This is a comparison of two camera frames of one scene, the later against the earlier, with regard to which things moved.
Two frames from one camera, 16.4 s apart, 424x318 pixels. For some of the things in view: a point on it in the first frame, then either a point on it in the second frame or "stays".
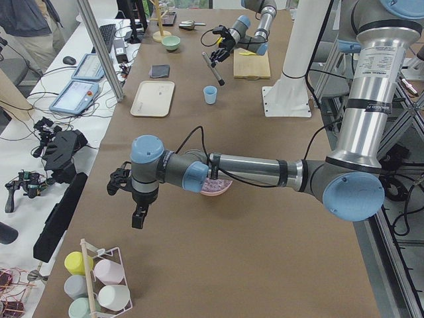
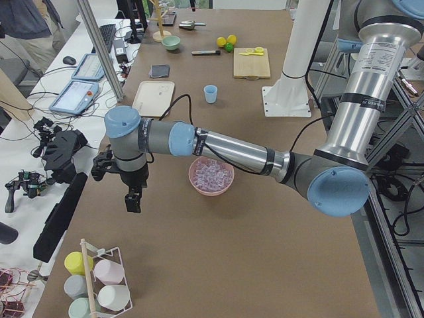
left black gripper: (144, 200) → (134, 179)
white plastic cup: (114, 297) stays
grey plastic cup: (75, 286) stays
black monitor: (134, 10) stays
